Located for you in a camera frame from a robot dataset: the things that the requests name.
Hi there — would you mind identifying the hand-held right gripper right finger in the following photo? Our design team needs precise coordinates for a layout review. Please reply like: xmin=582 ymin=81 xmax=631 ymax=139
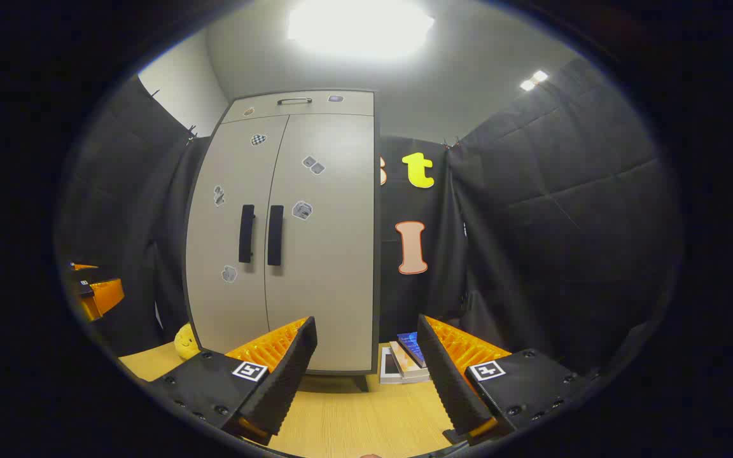
xmin=417 ymin=314 xmax=596 ymax=446

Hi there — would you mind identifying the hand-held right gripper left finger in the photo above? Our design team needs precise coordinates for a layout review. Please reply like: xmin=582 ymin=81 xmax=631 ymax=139
xmin=139 ymin=316 xmax=318 ymax=446

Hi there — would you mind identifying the blue book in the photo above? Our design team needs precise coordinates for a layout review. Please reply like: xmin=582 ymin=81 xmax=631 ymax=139
xmin=397 ymin=331 xmax=429 ymax=368

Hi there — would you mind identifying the yellow plush toy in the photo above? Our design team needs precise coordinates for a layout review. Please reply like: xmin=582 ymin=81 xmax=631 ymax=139
xmin=174 ymin=323 xmax=202 ymax=361

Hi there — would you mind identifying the small ceiling light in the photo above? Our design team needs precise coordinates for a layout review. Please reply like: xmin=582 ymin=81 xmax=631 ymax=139
xmin=519 ymin=70 xmax=550 ymax=92

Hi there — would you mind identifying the white book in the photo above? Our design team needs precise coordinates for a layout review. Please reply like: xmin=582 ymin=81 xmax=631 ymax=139
xmin=379 ymin=347 xmax=431 ymax=384

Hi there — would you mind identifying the black backdrop cloth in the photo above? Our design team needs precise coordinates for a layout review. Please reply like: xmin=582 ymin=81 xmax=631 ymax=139
xmin=58 ymin=57 xmax=685 ymax=382

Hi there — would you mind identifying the grey double-door shoe cabinet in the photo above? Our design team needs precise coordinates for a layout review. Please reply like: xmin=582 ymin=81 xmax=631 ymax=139
xmin=184 ymin=89 xmax=381 ymax=392

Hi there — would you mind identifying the grey cabinet door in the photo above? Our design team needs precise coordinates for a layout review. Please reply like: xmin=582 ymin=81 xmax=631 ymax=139
xmin=185 ymin=116 xmax=290 ymax=355
xmin=265 ymin=113 xmax=377 ymax=373

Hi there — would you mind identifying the large ceiling light panel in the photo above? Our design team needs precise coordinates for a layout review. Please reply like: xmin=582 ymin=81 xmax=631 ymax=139
xmin=287 ymin=0 xmax=435 ymax=61

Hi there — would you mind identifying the tan cover book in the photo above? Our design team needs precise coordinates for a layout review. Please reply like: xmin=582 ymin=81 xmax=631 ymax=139
xmin=390 ymin=342 xmax=429 ymax=380

